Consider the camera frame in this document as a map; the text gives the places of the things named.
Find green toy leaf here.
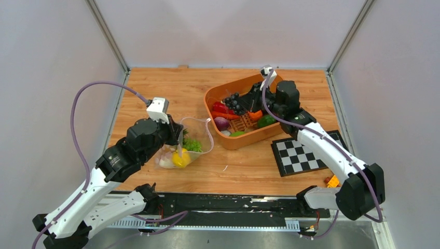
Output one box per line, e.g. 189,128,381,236
229,131,246,137

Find green toy pepper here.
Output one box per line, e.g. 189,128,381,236
257,115,277,129

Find black white checkerboard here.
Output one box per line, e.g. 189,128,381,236
271,137,327,177

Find toy pineapple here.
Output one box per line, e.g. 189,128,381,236
182,129,188,144

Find toy orange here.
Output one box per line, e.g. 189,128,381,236
247,110,263,122

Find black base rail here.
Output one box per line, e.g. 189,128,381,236
140,192,330,227

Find white toy radish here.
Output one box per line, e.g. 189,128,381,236
158,154,176,169

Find black toy grape bunch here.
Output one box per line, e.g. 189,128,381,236
223,92,246,116

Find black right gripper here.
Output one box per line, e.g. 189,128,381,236
235,82,284,117

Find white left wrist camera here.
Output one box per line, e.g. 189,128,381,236
146,97,169,124

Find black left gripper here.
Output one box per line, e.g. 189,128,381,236
142,113,185,162

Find yellow toy brick car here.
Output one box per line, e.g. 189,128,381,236
324,175,340,188

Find yellow toy lemon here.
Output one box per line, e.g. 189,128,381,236
172,148,191,168

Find red toy chili pepper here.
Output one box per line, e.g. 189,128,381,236
213,101,235,115

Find clear zip top bag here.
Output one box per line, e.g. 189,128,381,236
154,117,214,169

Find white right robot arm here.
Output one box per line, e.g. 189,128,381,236
228,80,386,223

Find orange plastic basin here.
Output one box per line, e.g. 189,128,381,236
204,74,304,150

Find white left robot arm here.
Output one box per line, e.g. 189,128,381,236
32,116,184,248

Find toy carrot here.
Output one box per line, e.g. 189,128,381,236
210,111,240,120

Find pink toy onion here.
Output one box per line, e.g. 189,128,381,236
214,117,230,131

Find green toy grape bunch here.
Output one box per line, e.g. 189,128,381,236
183,138,203,153

